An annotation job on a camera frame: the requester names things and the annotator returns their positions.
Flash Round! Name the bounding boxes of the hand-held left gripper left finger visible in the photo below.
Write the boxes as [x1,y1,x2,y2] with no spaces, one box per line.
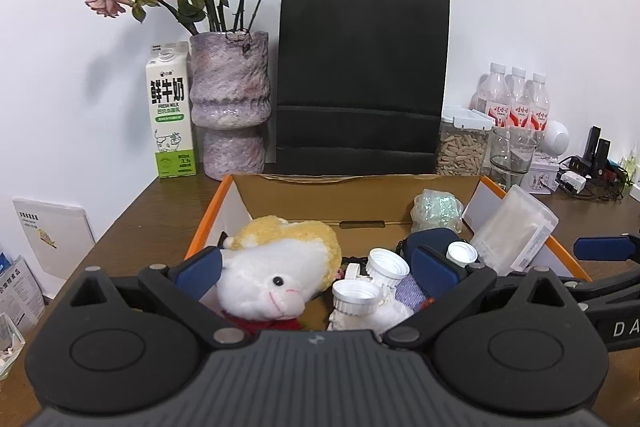
[70,247,247,349]

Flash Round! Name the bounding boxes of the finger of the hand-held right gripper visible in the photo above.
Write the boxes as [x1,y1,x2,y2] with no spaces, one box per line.
[573,234,640,265]
[565,276,640,308]

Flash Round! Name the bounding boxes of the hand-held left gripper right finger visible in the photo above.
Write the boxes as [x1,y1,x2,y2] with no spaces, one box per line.
[384,244,588,351]

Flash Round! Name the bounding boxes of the purple knit cloth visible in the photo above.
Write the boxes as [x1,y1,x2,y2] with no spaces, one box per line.
[394,274,426,313]

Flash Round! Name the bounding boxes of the white ribbed bottle cap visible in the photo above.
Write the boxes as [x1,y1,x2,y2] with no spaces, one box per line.
[366,248,411,290]
[331,281,385,318]

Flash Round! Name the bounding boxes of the white yellow plush sheep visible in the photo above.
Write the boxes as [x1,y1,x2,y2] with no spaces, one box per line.
[215,216,343,333]

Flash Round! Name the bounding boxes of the clear cotton swab box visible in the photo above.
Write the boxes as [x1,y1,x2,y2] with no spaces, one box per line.
[470,184,559,275]

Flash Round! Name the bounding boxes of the orange-edged cardboard box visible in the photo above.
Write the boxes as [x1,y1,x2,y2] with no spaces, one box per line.
[184,173,593,333]

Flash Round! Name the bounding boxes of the wooden desktop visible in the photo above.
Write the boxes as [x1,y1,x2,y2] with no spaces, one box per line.
[0,172,640,427]

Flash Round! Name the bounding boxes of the navy blue pouch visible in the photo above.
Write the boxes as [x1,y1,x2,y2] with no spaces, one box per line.
[398,228,463,268]

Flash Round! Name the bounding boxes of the small white bottle cap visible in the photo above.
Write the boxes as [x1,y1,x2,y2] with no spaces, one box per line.
[446,241,480,267]

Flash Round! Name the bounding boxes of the green bubble wrap bundle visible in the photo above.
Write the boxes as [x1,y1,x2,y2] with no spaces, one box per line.
[410,188,463,235]

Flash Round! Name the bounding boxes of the white charger plug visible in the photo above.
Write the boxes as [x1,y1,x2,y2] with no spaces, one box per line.
[560,170,587,194]

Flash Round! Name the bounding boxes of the black upright device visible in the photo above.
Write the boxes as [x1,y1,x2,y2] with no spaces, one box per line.
[585,126,602,175]
[595,138,612,172]

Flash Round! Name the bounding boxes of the white floral tin box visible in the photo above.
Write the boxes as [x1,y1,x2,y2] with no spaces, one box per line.
[522,154,561,194]

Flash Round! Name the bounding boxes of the clear seed storage container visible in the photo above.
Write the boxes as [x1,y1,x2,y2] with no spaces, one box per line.
[435,107,496,178]

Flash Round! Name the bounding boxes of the white round speaker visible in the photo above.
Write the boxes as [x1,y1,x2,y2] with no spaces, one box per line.
[542,119,571,156]

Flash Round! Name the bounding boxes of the clear glass cup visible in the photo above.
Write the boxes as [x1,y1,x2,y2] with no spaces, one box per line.
[489,127,538,192]

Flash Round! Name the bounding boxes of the clear red-label drink bottle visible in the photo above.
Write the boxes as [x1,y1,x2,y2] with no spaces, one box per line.
[527,73,551,132]
[507,67,532,128]
[470,63,512,128]

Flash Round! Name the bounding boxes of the white green milk carton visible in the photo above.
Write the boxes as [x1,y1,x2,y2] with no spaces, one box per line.
[145,42,198,179]

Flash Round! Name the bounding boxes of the blue printed booklet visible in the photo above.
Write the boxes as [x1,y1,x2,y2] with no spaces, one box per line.
[0,254,46,333]

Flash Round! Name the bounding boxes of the purple mottled vase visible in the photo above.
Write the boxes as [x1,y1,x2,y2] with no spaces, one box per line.
[189,30,272,182]

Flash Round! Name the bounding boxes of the clear plastic container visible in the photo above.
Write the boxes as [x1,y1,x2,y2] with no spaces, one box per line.
[0,312,26,383]

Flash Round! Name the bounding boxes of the black paper bag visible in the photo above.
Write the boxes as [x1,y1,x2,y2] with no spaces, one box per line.
[272,0,452,178]

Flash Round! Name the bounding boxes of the tangled black cables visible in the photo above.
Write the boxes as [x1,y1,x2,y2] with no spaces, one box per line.
[555,157,631,202]

